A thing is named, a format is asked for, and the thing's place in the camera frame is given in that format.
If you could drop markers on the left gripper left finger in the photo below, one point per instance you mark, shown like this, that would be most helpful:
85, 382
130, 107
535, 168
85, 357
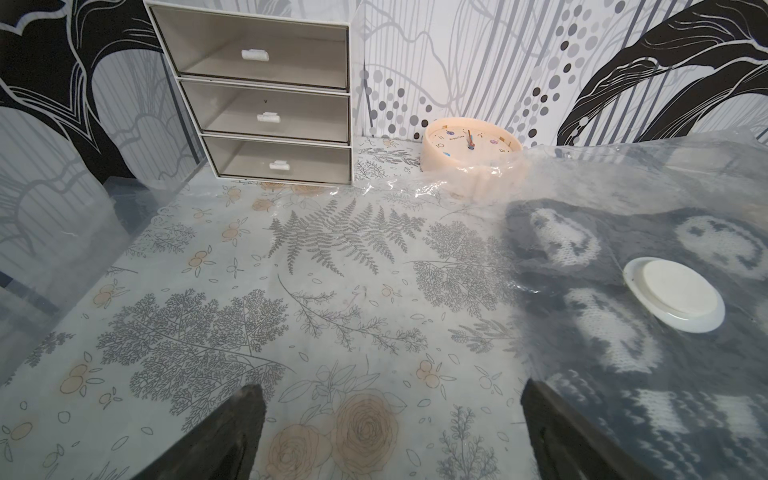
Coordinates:
222, 446

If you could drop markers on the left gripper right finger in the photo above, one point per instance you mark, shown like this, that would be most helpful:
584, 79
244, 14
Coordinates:
566, 445

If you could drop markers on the black white patterned scarf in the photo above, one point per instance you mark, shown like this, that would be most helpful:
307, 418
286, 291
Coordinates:
684, 405

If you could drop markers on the clear plastic vacuum bag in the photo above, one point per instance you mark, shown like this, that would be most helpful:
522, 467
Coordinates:
378, 319

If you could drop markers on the white vacuum bag valve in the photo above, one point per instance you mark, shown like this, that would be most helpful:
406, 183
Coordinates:
675, 294

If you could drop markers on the peach round alarm clock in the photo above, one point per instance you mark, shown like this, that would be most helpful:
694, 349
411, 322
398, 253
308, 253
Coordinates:
474, 159

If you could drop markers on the white mini drawer unit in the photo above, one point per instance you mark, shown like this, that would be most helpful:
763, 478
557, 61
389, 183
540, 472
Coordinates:
272, 87

